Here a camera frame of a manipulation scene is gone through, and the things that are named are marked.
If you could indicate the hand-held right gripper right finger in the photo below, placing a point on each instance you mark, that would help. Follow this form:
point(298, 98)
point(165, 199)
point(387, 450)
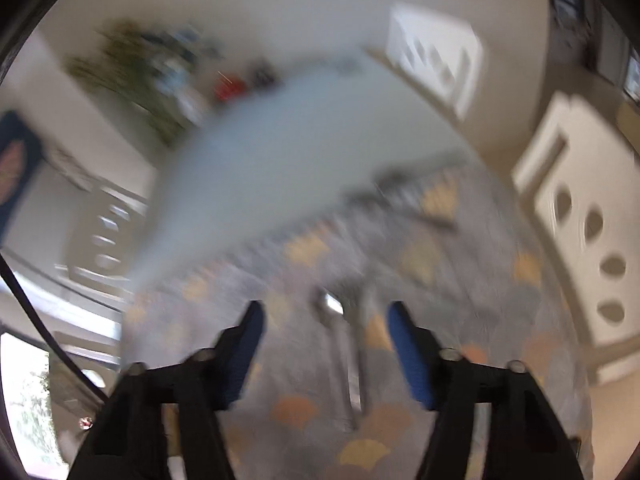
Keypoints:
point(412, 360)

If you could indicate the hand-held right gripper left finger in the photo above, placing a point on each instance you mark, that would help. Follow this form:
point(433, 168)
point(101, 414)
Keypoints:
point(242, 355)

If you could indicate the metal fork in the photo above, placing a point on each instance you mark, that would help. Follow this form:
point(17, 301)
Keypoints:
point(358, 345)

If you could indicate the metal spoon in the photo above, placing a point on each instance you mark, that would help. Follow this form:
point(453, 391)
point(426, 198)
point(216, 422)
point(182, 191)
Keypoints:
point(336, 340)

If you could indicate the grey fan-pattern placemat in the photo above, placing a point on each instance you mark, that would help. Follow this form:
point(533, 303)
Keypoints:
point(475, 310)

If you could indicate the black chopstick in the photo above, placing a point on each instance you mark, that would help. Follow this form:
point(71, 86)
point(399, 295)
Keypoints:
point(390, 182)

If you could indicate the white chair with oval cutouts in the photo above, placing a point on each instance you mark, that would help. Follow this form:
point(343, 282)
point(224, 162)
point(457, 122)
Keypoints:
point(585, 240)
point(435, 55)
point(107, 235)

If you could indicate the red object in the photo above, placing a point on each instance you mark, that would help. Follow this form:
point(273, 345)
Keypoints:
point(229, 87)

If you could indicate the dark small object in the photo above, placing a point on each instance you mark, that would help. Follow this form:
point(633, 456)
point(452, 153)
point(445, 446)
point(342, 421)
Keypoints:
point(263, 74)

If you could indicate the green flower bouquet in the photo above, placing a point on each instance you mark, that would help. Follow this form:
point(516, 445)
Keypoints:
point(140, 70)

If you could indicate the dark appliance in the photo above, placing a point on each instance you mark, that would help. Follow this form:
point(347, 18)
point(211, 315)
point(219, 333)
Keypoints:
point(572, 10)

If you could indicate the dark blue wall picture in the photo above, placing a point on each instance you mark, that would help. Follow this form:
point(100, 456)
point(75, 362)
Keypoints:
point(17, 170)

